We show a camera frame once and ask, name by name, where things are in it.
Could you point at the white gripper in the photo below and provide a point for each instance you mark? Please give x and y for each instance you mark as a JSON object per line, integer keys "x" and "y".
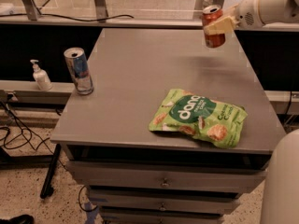
{"x": 246, "y": 14}

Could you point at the red coke can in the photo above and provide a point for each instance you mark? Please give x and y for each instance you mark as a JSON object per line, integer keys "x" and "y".
{"x": 210, "y": 14}

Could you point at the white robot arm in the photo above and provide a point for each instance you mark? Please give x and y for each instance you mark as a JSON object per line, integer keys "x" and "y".
{"x": 281, "y": 188}

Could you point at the blue silver energy drink can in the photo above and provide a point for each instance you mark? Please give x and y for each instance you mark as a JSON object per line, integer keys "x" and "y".
{"x": 79, "y": 70}

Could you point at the green dang chips bag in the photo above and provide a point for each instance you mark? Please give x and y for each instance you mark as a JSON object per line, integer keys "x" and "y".
{"x": 200, "y": 118}

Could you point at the top drawer knob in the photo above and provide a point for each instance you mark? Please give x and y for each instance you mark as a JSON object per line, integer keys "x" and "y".
{"x": 165, "y": 183}

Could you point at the drawer knob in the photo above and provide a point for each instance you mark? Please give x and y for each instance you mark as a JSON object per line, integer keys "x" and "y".
{"x": 162, "y": 207}
{"x": 165, "y": 183}

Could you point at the grey drawer cabinet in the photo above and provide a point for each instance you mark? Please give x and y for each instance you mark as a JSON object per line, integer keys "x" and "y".
{"x": 173, "y": 133}

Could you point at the white pump sanitizer bottle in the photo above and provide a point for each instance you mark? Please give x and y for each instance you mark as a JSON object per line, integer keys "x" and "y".
{"x": 41, "y": 77}

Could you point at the black table leg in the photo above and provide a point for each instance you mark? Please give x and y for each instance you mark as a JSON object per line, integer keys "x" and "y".
{"x": 51, "y": 161}

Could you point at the metal frame post middle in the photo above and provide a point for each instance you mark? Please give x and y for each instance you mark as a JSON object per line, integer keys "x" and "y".
{"x": 101, "y": 9}

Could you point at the metal frame post left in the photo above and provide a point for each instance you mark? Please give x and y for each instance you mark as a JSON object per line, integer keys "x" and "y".
{"x": 32, "y": 11}

